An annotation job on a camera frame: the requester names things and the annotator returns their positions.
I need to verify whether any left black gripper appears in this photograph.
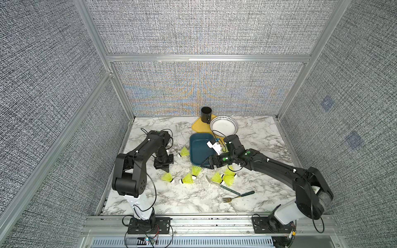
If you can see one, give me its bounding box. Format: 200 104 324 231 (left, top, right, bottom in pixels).
154 148 174 172

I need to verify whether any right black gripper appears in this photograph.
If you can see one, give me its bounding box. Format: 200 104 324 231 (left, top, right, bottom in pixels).
199 152 238 171

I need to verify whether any yellow shuttlecock four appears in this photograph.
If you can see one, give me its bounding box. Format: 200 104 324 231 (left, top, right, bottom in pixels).
192 165 202 180

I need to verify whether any teal plastic storage box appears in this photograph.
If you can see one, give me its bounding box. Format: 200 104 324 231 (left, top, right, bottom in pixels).
189 133 216 169

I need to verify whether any yellow shuttlecock three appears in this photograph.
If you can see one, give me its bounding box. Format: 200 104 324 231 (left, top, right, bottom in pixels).
179 173 194 184

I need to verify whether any yellow shuttlecock one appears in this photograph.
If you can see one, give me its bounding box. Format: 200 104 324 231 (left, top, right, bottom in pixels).
178 147 190 157

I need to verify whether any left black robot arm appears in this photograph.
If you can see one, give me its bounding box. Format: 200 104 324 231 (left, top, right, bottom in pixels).
112 130 174 198

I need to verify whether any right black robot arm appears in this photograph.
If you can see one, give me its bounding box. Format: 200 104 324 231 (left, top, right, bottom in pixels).
202 135 334 225

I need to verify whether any yellow shuttlecock five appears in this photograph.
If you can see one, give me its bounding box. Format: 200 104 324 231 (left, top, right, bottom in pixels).
211 172 224 185

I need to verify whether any yellow shuttlecock seven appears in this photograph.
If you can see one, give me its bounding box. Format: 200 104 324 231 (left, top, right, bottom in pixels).
224 166 236 177

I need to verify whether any yellow shuttlecock six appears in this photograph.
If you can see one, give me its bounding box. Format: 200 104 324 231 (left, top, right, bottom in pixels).
221 174 235 186

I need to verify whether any yellow plastic tray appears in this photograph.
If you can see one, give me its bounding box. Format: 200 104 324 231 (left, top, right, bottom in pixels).
191 114 224 142

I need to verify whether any white patterned plate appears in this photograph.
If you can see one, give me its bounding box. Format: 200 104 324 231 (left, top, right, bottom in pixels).
210 116 238 137

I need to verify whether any black cup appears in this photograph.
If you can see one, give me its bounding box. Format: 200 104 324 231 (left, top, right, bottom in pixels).
201 106 212 124

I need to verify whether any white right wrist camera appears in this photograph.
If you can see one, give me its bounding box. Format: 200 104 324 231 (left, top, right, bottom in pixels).
206 141 223 156

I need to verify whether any green handled knife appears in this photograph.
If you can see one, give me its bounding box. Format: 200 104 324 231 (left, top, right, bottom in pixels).
205 176 241 196

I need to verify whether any green handled fork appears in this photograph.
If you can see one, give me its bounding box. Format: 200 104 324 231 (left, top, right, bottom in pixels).
222 191 255 203

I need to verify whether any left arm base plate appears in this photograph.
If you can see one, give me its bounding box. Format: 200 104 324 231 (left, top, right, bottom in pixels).
127 218 171 235

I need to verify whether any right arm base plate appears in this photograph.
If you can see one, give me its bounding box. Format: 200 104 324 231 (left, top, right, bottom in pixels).
251 215 295 234

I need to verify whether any aluminium front rail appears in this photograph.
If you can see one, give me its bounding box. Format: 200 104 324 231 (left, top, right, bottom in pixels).
80 212 344 240

